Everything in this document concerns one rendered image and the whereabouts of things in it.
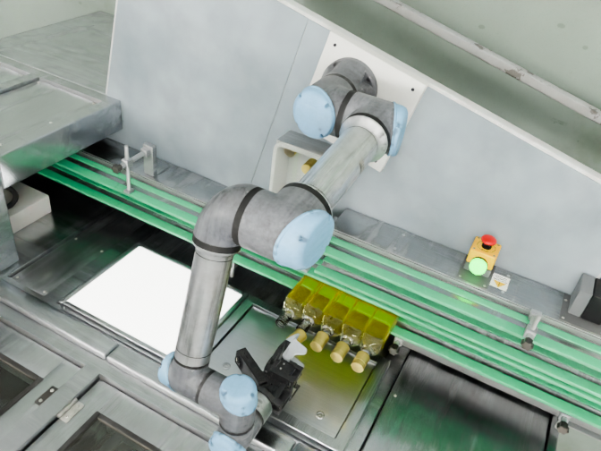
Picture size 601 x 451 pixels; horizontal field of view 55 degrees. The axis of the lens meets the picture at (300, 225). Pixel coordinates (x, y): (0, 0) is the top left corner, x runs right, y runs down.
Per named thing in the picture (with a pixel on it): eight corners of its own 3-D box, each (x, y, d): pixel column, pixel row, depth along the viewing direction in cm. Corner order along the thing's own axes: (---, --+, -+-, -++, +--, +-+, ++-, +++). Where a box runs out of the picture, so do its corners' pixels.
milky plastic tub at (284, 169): (281, 193, 180) (266, 206, 174) (288, 129, 167) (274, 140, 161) (330, 213, 175) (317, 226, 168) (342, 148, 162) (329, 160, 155)
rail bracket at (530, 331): (525, 313, 145) (516, 346, 136) (536, 292, 141) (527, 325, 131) (541, 319, 144) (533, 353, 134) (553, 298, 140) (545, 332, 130)
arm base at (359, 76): (333, 47, 146) (315, 57, 138) (385, 71, 142) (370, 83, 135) (317, 99, 155) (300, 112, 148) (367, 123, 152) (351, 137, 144)
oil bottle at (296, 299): (313, 274, 173) (278, 316, 157) (316, 259, 170) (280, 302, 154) (330, 281, 171) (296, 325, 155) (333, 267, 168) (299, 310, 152)
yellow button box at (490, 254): (469, 254, 160) (462, 268, 154) (477, 233, 155) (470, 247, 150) (494, 264, 157) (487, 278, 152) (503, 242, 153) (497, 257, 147)
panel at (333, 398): (139, 248, 191) (59, 308, 166) (138, 241, 189) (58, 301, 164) (389, 367, 163) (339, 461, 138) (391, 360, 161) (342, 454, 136)
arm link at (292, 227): (359, 80, 135) (230, 209, 98) (419, 98, 130) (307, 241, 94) (353, 124, 143) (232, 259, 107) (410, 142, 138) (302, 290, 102)
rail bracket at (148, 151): (157, 167, 197) (111, 197, 180) (156, 123, 187) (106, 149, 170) (168, 172, 195) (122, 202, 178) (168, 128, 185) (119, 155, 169)
